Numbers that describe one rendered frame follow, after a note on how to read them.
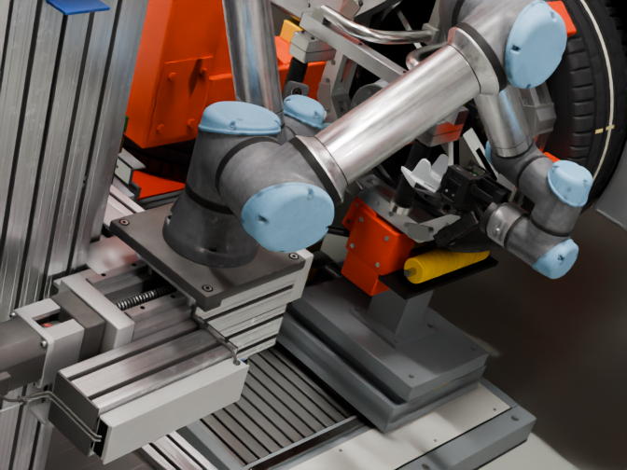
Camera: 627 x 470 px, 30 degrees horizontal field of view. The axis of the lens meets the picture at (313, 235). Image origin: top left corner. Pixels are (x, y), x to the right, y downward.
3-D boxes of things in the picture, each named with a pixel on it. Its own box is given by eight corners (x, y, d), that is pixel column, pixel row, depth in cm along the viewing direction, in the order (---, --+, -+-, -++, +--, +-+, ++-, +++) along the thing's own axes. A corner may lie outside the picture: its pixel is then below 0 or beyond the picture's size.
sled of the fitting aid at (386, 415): (475, 391, 296) (488, 361, 291) (383, 436, 271) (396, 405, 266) (340, 283, 322) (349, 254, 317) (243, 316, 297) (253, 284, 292)
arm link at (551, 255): (589, 237, 201) (570, 277, 205) (538, 204, 207) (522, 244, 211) (564, 247, 195) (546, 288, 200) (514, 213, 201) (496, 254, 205)
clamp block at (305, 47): (334, 60, 237) (341, 36, 235) (303, 64, 231) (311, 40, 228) (317, 48, 240) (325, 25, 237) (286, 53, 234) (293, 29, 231)
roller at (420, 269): (492, 262, 271) (500, 241, 268) (411, 292, 251) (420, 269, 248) (473, 248, 274) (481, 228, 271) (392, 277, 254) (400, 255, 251)
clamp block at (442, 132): (458, 141, 220) (467, 116, 217) (428, 147, 213) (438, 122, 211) (438, 128, 222) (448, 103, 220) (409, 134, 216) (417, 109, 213)
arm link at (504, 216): (521, 243, 211) (495, 253, 205) (501, 230, 213) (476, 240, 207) (536, 209, 207) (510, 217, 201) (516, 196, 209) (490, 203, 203)
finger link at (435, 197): (424, 176, 216) (464, 199, 213) (422, 185, 217) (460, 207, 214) (411, 183, 213) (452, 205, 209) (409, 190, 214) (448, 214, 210)
